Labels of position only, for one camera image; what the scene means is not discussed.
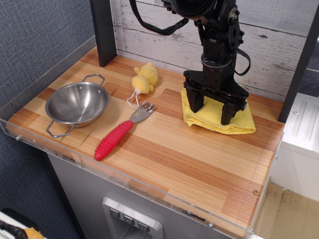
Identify fork with red handle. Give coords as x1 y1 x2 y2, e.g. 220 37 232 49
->
94 101 156 161

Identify black right frame post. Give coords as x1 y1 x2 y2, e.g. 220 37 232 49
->
278 6 319 123

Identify yellow plush duck toy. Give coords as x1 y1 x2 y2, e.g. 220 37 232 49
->
126 63 159 108

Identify black left frame post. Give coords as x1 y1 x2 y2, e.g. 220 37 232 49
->
90 0 117 67

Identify yellow rag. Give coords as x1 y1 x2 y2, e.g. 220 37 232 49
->
181 89 256 135

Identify silver pan with handles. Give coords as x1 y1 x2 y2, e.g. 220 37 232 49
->
45 74 110 138

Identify black woven basket edge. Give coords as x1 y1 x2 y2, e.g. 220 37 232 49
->
0 221 28 239

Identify white side cabinet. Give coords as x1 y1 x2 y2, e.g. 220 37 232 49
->
270 93 319 201

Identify black frame post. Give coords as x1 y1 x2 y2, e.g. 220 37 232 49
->
90 0 117 67
278 6 319 123

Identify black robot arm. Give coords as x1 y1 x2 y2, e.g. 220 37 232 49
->
163 0 249 125

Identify clear acrylic table guard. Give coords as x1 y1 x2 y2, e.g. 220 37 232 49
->
0 34 285 239

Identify grey button panel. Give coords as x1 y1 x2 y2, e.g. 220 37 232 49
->
102 197 164 239

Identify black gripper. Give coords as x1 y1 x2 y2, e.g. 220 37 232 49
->
183 59 249 125

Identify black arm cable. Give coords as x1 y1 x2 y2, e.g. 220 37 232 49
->
129 0 189 37

